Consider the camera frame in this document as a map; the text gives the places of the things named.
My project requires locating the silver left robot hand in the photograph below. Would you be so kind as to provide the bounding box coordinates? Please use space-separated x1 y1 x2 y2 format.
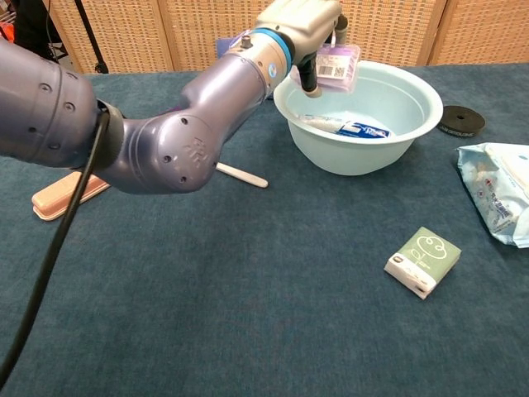
255 0 350 98

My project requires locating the clear purple floss pick box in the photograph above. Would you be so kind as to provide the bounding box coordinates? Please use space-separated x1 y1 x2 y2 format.
288 43 361 94

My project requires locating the blue white toothpaste tube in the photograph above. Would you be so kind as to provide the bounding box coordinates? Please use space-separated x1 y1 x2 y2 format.
288 113 393 140

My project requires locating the white toothbrush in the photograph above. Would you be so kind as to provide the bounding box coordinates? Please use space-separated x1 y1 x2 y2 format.
215 161 269 189

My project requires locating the pink toothbrush case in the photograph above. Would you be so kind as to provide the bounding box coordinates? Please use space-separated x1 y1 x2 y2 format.
31 171 112 222

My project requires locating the light blue plastic basin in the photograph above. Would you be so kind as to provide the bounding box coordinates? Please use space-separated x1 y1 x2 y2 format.
273 59 445 177

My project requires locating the purple white tissue pack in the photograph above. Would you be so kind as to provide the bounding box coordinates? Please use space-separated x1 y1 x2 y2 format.
216 36 249 57

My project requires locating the wicker folding screen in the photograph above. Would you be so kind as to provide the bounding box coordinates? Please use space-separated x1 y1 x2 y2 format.
41 0 529 74

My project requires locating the black round disc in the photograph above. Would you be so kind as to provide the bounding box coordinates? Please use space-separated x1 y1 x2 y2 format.
436 105 487 136

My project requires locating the black tripod stand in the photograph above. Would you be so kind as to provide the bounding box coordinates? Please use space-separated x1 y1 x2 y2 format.
74 0 111 74

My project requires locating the light blue wet wipes pack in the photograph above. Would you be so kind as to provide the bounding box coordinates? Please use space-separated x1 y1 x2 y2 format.
455 141 529 249

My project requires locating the green white pocket tissue pack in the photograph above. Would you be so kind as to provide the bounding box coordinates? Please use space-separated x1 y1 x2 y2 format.
383 226 462 300

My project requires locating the teal table cloth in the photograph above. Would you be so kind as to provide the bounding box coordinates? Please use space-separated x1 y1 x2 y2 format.
0 62 529 397

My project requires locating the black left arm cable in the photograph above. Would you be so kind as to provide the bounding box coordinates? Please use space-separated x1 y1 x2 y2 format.
0 109 112 384

